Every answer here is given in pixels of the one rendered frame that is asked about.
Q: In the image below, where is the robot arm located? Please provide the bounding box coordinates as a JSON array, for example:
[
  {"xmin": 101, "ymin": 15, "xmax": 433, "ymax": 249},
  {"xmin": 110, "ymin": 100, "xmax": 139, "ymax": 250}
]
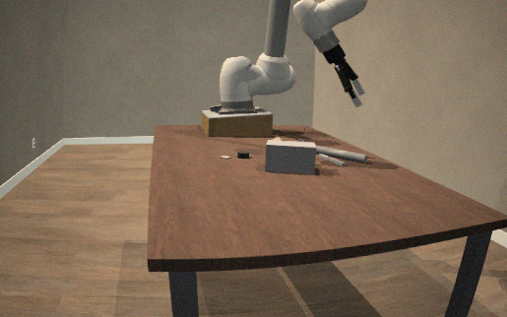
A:
[{"xmin": 211, "ymin": 0, "xmax": 367, "ymax": 115}]

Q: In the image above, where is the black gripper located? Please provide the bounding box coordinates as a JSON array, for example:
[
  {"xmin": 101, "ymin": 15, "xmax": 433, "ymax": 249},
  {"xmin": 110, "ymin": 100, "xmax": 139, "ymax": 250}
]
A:
[{"xmin": 323, "ymin": 44, "xmax": 365, "ymax": 107}]

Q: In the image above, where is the dark grey disc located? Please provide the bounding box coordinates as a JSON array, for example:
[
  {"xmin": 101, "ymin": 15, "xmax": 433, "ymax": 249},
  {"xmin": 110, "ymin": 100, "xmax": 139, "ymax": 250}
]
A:
[{"xmin": 237, "ymin": 152, "xmax": 249, "ymax": 159}]

